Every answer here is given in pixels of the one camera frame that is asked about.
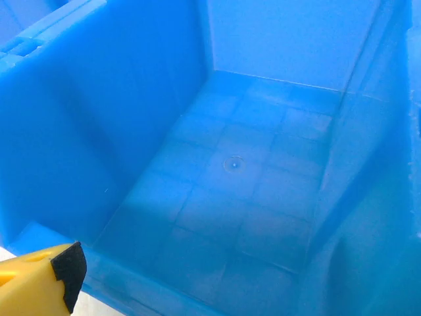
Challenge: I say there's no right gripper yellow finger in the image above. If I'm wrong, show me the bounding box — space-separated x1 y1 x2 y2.
0 241 87 316

